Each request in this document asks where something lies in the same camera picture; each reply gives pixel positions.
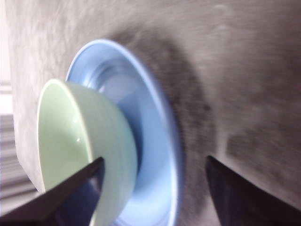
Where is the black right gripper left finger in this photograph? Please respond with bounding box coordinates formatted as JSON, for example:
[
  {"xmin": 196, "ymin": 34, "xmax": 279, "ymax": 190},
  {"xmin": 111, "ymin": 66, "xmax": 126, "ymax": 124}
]
[{"xmin": 0, "ymin": 157, "xmax": 105, "ymax": 226}]

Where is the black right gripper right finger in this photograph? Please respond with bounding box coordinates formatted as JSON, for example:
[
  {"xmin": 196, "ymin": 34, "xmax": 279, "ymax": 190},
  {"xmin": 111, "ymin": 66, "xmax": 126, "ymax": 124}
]
[{"xmin": 206, "ymin": 155, "xmax": 301, "ymax": 226}]

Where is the green ribbed bowl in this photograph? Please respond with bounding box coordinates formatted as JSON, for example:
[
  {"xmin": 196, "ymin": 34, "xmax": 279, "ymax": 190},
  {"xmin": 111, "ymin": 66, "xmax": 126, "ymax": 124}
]
[{"xmin": 36, "ymin": 79, "xmax": 138, "ymax": 226}]

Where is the blue plate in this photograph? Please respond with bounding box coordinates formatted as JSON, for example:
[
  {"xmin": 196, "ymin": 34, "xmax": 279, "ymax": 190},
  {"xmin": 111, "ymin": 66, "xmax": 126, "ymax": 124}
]
[{"xmin": 65, "ymin": 39, "xmax": 183, "ymax": 226}]

